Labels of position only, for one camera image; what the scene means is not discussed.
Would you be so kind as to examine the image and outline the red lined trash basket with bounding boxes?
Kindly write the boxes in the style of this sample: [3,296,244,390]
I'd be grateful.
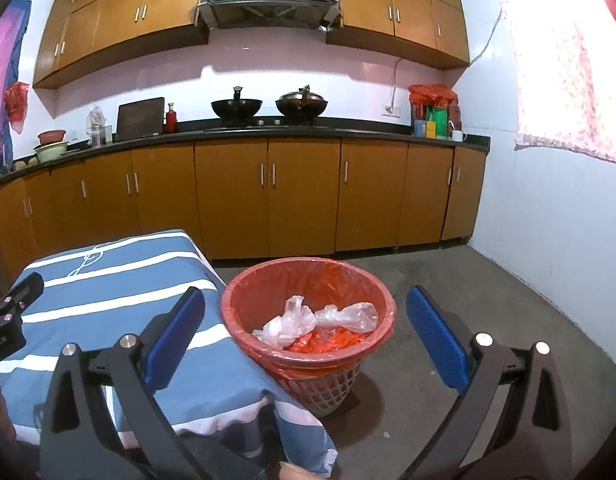
[221,257,397,417]

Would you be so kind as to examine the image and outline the brown lower kitchen cabinets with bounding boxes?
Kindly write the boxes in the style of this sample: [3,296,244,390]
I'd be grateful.
[0,136,486,278]

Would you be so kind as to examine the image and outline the brown kitchen cabinets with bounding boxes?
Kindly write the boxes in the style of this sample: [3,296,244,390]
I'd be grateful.
[34,0,469,89]
[0,136,486,278]

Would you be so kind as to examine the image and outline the brown upper kitchen cabinets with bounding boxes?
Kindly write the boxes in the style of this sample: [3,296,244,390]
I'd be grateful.
[34,0,469,89]

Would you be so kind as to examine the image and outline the blue white striped tablecloth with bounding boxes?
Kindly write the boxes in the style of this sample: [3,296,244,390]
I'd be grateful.
[0,230,338,478]

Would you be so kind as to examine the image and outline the stacked pink green basins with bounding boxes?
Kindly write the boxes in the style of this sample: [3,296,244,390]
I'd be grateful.
[34,130,67,164]

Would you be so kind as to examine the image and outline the clear jar with bag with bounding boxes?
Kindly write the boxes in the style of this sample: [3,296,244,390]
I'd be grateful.
[87,106,113,148]

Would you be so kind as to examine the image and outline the red hanging plastic bag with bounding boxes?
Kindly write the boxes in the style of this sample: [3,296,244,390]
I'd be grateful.
[4,81,29,134]

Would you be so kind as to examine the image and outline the orange plastic bag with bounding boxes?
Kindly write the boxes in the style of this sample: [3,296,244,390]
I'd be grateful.
[286,327,366,354]

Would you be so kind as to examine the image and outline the clear white plastic bag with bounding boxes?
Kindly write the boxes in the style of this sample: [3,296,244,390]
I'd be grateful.
[253,296,378,350]

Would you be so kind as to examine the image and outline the dark cutting board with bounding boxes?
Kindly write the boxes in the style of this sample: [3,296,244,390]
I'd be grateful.
[115,96,165,142]

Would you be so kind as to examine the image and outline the red bottle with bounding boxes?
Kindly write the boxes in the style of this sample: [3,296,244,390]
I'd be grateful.
[165,102,178,133]

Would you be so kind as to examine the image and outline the pink blue curtain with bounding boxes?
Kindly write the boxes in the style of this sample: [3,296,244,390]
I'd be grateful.
[0,0,31,177]

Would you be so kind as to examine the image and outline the white mug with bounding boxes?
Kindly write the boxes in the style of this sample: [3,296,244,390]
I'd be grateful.
[451,130,467,142]

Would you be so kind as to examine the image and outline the black wok left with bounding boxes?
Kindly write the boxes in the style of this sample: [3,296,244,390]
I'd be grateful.
[211,86,262,122]

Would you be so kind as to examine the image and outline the black wok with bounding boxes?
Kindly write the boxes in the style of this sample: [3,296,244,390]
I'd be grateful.
[211,86,262,122]
[275,84,329,122]

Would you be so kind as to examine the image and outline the green box on counter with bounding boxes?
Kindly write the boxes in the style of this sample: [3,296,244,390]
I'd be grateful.
[426,106,448,139]

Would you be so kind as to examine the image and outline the red bag on counter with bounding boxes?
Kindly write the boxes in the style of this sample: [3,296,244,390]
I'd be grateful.
[409,84,459,108]

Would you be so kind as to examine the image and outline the black wok right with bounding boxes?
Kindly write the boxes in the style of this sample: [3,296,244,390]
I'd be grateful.
[275,84,329,122]

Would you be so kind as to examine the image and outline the pink floral window curtain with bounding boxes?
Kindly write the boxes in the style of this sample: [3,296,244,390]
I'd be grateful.
[498,0,616,165]

